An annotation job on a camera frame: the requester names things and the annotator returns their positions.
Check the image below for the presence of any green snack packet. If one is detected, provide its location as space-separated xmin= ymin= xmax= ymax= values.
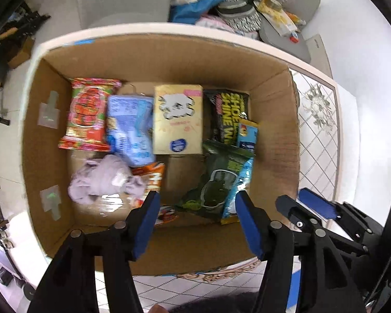
xmin=178 ymin=140 xmax=253 ymax=217

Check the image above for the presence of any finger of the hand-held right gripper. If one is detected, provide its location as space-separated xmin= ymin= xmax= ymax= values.
xmin=275 ymin=195 xmax=370 ymax=258
xmin=298 ymin=187 xmax=383 ymax=238

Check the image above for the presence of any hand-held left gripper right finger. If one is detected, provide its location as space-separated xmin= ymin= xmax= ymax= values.
xmin=235 ymin=191 xmax=367 ymax=313

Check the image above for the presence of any striped knit cloth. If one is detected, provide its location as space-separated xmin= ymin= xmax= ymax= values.
xmin=215 ymin=0 xmax=264 ymax=31

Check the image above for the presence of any blue glossy panel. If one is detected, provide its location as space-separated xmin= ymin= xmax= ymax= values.
xmin=285 ymin=256 xmax=305 ymax=313

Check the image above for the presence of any patterned table mat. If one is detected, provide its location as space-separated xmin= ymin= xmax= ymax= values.
xmin=94 ymin=70 xmax=341 ymax=313

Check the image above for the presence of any orange snack packet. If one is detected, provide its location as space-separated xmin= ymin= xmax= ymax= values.
xmin=130 ymin=162 xmax=180 ymax=225

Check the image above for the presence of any pale yellow packet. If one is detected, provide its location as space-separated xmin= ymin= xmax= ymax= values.
xmin=257 ymin=0 xmax=297 ymax=36

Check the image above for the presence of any red snack packet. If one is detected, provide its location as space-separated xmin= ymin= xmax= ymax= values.
xmin=58 ymin=77 xmax=123 ymax=153

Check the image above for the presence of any purple cloth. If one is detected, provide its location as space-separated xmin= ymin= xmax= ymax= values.
xmin=68 ymin=154 xmax=147 ymax=207

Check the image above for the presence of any black wipes packet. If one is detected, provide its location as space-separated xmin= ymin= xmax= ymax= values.
xmin=204 ymin=89 xmax=250 ymax=144

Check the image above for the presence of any small brown cardboard box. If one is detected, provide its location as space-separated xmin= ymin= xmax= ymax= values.
xmin=7 ymin=36 xmax=36 ymax=69

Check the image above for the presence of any yellow tissue pack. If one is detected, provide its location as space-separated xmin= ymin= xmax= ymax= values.
xmin=152 ymin=84 xmax=204 ymax=155

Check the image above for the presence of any pink cloth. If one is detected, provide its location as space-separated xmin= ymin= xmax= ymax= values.
xmin=195 ymin=15 xmax=259 ymax=40

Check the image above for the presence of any grey padded chair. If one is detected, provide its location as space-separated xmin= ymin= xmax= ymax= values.
xmin=259 ymin=0 xmax=321 ymax=64

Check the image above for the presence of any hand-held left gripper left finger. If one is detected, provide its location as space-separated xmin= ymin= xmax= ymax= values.
xmin=26 ymin=191 xmax=162 ymax=313

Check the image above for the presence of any blue snack bar packet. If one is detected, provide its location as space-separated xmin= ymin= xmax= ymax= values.
xmin=221 ymin=119 xmax=259 ymax=225

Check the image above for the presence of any black folding frame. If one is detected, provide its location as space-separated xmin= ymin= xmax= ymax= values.
xmin=0 ymin=2 xmax=51 ymax=128

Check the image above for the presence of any orange snack bag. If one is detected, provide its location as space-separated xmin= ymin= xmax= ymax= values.
xmin=285 ymin=11 xmax=307 ymax=27

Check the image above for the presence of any light blue packet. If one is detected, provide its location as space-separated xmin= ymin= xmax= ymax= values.
xmin=106 ymin=94 xmax=155 ymax=167

